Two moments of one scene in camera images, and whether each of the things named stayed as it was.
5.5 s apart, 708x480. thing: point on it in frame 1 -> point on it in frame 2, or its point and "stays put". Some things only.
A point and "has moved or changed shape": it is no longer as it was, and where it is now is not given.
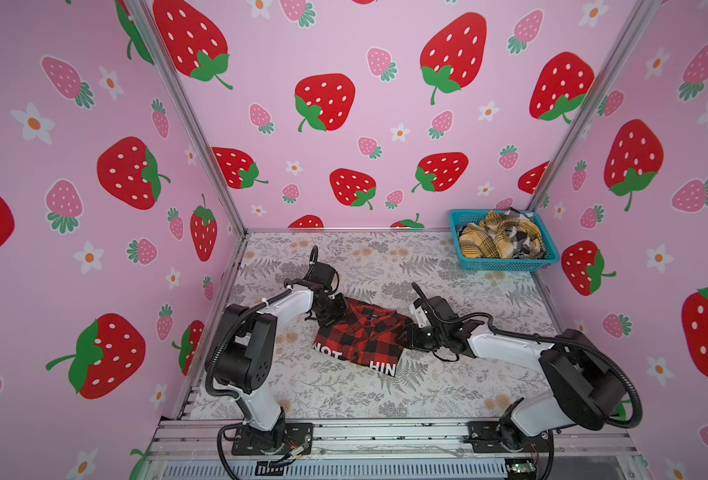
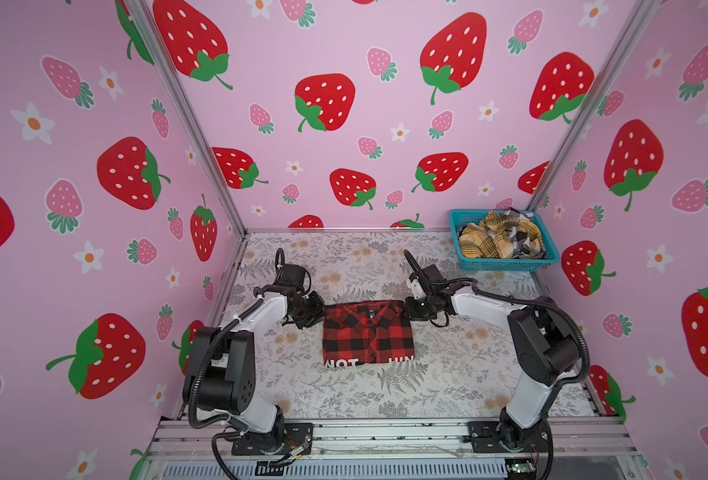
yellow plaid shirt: [507, 235] stays put
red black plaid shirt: [367, 334] has moved or changed shape
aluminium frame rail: [327, 439] stays put
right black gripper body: [424, 339] -> [420, 308]
